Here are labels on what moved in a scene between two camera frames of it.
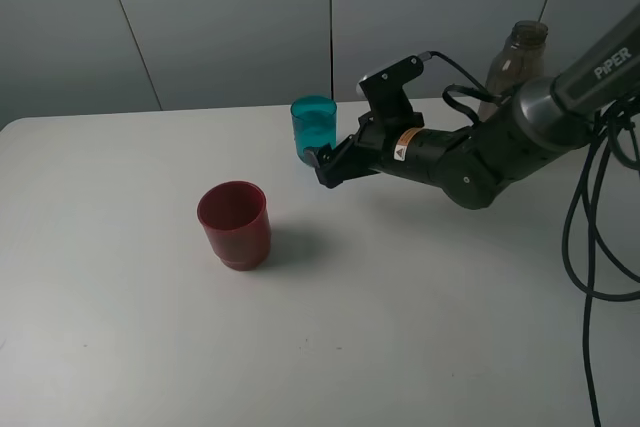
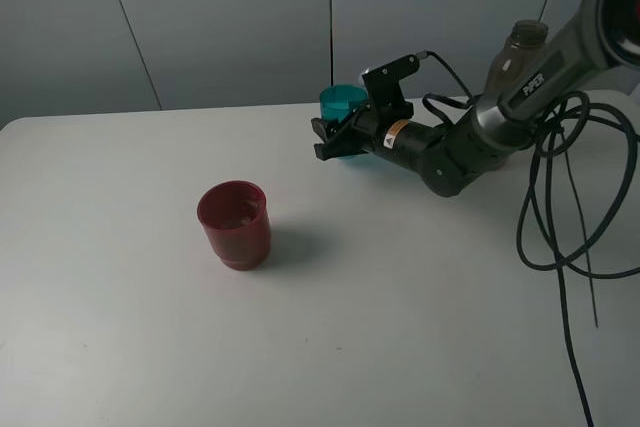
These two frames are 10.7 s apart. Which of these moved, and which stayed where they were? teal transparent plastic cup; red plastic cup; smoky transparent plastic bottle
Moved: teal transparent plastic cup
Stayed: smoky transparent plastic bottle; red plastic cup
